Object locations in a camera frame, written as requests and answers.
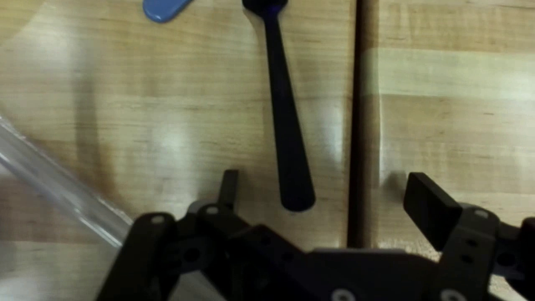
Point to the black plastic fork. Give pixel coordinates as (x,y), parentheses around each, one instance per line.
(286,122)

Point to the clear plastic straw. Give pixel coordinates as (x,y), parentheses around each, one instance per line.
(50,181)

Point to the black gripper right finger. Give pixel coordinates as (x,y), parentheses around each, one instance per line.
(473,244)

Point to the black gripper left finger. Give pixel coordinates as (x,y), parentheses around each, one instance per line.
(167,261)

